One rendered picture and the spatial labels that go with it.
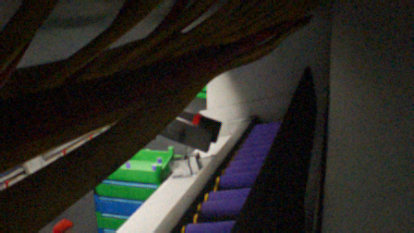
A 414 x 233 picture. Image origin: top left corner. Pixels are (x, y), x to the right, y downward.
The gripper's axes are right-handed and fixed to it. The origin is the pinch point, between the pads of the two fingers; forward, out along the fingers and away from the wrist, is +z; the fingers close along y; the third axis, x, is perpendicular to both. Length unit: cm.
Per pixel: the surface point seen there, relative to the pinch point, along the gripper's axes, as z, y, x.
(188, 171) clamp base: 1.3, 1.0, -5.5
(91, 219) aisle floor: -61, -83, -101
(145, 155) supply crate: -43, -91, -60
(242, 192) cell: 9.8, 11.7, 0.8
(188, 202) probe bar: 5.3, 13.6, -1.2
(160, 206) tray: 1.3, 9.4, -6.3
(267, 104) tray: 7.2, -15.7, 1.7
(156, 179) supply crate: -29, -73, -58
